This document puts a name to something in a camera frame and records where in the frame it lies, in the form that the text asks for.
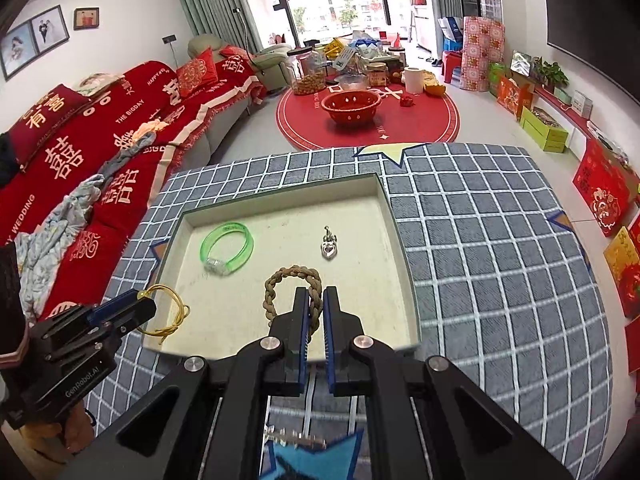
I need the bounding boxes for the blue and white bag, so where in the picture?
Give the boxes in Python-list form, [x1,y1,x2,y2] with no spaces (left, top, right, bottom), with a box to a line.
[438,16,464,44]

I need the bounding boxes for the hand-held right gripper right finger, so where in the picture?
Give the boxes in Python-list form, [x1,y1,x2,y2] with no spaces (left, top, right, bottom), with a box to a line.
[322,286,576,480]

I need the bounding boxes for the small cream cushion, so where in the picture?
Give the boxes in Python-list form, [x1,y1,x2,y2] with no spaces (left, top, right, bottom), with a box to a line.
[74,73,124,97]

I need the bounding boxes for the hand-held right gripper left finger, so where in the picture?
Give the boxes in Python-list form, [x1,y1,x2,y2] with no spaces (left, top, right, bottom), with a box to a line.
[60,287,312,480]

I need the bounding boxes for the clear green bangle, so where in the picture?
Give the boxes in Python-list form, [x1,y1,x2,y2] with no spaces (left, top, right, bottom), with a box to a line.
[200,221,254,276]

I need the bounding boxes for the white floor lamp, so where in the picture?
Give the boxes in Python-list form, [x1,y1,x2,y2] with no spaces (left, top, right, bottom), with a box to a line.
[233,6,252,52]

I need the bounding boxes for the silver heart pendant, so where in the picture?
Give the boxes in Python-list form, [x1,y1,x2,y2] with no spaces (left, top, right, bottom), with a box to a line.
[319,226,340,261]

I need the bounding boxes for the silver hair clip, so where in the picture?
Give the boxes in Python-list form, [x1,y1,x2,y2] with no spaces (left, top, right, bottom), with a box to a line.
[264,425,329,452]

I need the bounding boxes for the flat red box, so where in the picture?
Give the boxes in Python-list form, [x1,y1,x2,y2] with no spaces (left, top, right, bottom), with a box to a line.
[624,317,640,377]

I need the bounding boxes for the large green gift box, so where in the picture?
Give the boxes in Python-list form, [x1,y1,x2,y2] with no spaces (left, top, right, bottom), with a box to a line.
[519,106,570,144]

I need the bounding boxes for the small white box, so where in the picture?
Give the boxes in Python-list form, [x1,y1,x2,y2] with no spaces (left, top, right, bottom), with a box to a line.
[569,90,594,116]

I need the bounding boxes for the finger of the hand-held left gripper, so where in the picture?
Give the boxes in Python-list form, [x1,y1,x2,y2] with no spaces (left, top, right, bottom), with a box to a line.
[107,299,157,336]
[86,289,150,325]

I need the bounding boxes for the jar with brown lid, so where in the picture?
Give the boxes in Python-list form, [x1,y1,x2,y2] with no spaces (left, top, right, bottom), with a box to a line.
[366,62,389,89]

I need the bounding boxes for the long red printed cushion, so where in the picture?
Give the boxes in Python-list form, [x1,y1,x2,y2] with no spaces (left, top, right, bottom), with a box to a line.
[9,84,97,167]

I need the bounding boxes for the large framed wedding photo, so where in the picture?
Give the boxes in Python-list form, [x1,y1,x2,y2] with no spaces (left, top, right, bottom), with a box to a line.
[0,24,39,81]

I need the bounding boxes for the grey-green recliner chair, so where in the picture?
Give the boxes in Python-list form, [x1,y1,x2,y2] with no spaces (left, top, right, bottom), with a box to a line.
[249,43,297,94]

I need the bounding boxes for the red embroidered cushion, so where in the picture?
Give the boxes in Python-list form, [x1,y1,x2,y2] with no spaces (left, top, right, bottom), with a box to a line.
[175,47,219,99]
[218,45,250,75]

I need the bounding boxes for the green patterned gift box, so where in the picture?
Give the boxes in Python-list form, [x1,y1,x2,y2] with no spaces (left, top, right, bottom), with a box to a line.
[488,62,511,96]

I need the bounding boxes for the grey-green sofa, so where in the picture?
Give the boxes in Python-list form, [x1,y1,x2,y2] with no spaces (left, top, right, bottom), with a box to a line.
[187,34,253,158]

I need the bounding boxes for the white paper roll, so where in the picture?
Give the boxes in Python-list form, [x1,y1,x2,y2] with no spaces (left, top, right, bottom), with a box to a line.
[402,65,425,95]

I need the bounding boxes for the potted green plant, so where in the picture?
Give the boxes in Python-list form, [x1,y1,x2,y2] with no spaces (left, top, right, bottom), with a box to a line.
[532,57,570,94]

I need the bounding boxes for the large red gift bag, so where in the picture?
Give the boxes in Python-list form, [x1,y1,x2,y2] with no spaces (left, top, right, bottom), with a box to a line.
[572,138,640,238]

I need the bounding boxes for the red gift box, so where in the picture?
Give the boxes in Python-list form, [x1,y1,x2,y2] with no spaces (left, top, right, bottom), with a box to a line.
[497,77,531,121]

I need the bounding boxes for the red covered sofa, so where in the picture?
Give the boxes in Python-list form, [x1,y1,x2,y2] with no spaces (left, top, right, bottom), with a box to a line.
[0,57,269,322]

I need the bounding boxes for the light blue crumpled cloth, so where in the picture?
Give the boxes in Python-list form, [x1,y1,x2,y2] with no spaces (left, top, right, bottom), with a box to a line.
[14,174,107,322]

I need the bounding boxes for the round red rug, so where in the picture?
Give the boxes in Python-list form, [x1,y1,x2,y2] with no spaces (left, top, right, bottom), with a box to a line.
[276,79,461,152]

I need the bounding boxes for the peach crumpled cloth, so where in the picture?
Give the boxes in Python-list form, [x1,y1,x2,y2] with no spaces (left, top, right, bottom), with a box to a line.
[131,119,167,147]

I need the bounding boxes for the grey crumpled cloth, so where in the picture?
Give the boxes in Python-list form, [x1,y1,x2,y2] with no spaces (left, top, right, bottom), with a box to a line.
[94,146,167,187]

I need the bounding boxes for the medium framed wedding photo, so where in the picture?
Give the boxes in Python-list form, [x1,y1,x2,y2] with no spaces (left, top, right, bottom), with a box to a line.
[31,5,70,54]

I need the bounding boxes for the silver foil bag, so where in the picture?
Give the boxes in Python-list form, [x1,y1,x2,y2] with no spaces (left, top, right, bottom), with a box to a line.
[510,50,534,77]

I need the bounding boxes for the glass jar of nuts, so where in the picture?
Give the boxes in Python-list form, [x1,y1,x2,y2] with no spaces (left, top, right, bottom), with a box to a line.
[287,45,329,96]

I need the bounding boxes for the small framed red photo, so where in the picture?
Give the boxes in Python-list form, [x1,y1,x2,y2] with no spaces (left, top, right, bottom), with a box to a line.
[73,7,100,30]

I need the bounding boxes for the red plastic stool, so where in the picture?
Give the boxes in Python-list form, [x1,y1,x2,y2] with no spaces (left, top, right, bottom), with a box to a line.
[442,50,464,85]

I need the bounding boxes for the brown braided bracelet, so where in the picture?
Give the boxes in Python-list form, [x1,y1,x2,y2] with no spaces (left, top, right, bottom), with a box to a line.
[261,266,323,343]

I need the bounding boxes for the red wall ledge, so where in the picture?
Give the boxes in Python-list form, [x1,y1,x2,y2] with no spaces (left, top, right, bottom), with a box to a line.
[532,84,602,142]

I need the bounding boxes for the yellow and red box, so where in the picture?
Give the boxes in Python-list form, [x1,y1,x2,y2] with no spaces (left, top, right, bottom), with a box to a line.
[603,226,640,319]

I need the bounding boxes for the yellow cord bracelet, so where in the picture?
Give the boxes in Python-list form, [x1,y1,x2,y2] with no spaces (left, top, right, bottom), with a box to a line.
[136,285,191,346]

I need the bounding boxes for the cream tray with green rim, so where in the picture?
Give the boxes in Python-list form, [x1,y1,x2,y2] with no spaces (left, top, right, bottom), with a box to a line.
[141,172,421,362]

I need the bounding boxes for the red plastic colander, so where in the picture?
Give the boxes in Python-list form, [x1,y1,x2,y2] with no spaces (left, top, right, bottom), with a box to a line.
[320,90,382,128]

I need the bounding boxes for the pile of snack packets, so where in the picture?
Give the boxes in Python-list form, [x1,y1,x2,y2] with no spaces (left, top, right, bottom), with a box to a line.
[324,30,407,72]

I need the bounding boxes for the black television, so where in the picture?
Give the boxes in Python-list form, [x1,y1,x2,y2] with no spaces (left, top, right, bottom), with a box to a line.
[542,0,640,82]

